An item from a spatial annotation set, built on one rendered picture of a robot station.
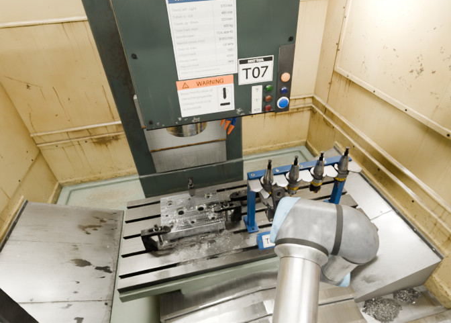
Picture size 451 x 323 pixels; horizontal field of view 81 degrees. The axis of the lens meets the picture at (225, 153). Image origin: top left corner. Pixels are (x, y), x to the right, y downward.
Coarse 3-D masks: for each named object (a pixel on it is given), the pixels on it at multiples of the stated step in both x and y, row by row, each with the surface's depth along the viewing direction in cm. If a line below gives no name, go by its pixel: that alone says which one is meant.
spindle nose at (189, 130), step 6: (180, 126) 92; (186, 126) 92; (192, 126) 93; (198, 126) 95; (204, 126) 98; (168, 132) 97; (174, 132) 95; (180, 132) 94; (186, 132) 94; (192, 132) 95; (198, 132) 96
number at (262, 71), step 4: (256, 64) 72; (260, 64) 72; (264, 64) 72; (268, 64) 72; (252, 68) 72; (256, 68) 72; (260, 68) 73; (264, 68) 73; (268, 68) 73; (252, 72) 73; (256, 72) 73; (260, 72) 73; (264, 72) 73; (268, 72) 74; (252, 76) 73; (256, 76) 74; (260, 76) 74; (264, 76) 74; (268, 76) 74; (252, 80) 74
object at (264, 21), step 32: (128, 0) 57; (160, 0) 59; (256, 0) 63; (288, 0) 64; (128, 32) 61; (160, 32) 62; (256, 32) 67; (288, 32) 69; (128, 64) 66; (160, 64) 67; (160, 96) 71; (160, 128) 78
